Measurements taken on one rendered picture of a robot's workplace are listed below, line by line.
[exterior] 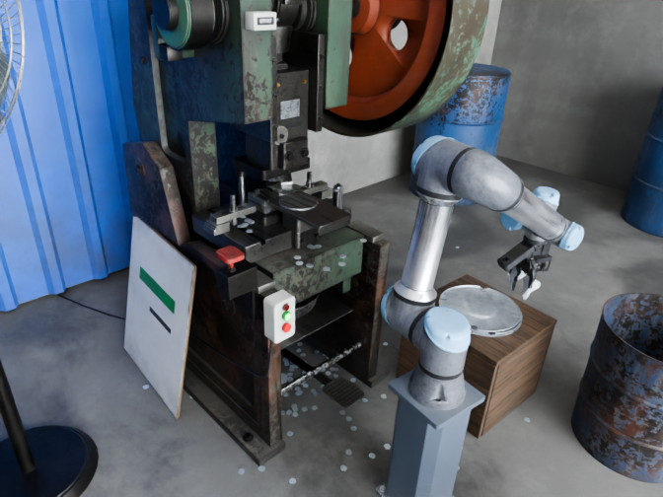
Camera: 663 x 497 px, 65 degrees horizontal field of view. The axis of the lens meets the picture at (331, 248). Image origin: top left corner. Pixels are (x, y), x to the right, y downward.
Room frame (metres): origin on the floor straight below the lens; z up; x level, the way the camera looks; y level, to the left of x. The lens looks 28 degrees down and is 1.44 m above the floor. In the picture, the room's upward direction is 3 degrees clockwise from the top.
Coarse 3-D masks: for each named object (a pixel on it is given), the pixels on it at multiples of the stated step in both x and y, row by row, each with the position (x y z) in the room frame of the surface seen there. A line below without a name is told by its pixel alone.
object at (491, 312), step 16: (464, 288) 1.71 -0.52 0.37; (480, 288) 1.71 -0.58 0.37; (448, 304) 1.59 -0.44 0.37; (464, 304) 1.59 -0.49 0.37; (480, 304) 1.59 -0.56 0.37; (496, 304) 1.61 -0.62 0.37; (512, 304) 1.61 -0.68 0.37; (480, 320) 1.50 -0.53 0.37; (496, 320) 1.50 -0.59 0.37; (512, 320) 1.51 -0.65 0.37
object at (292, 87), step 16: (288, 80) 1.54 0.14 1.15; (304, 80) 1.57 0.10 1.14; (288, 96) 1.54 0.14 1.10; (304, 96) 1.59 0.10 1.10; (288, 112) 1.54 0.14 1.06; (304, 112) 1.59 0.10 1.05; (288, 128) 1.54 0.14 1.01; (304, 128) 1.59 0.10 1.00; (256, 144) 1.54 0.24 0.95; (272, 144) 1.50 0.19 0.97; (288, 144) 1.50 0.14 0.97; (304, 144) 1.55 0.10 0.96; (256, 160) 1.55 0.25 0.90; (272, 160) 1.50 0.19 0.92; (288, 160) 1.50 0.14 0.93; (304, 160) 1.55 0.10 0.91
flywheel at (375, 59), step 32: (384, 0) 1.79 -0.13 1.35; (416, 0) 1.70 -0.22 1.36; (448, 0) 1.59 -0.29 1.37; (352, 32) 1.84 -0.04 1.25; (384, 32) 1.79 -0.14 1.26; (416, 32) 1.70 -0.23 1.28; (352, 64) 1.88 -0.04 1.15; (384, 64) 1.78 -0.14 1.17; (416, 64) 1.64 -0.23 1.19; (352, 96) 1.87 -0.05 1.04; (384, 96) 1.72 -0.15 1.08; (416, 96) 1.67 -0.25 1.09
